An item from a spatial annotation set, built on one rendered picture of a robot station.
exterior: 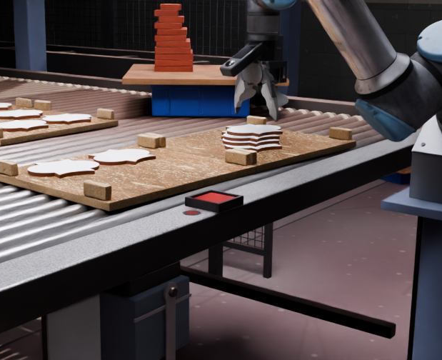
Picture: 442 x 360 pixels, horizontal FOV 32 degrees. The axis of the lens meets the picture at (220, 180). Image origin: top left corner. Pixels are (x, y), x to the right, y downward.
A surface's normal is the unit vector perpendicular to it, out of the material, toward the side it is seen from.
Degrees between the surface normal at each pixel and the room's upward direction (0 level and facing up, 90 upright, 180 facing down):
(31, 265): 0
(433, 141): 45
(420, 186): 90
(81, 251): 0
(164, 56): 90
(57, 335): 90
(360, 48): 107
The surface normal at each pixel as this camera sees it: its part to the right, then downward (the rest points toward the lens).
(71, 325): 0.80, 0.15
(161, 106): 0.04, 0.23
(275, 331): 0.01, -0.97
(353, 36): -0.14, 0.54
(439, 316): -0.65, 0.17
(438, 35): -0.34, -0.65
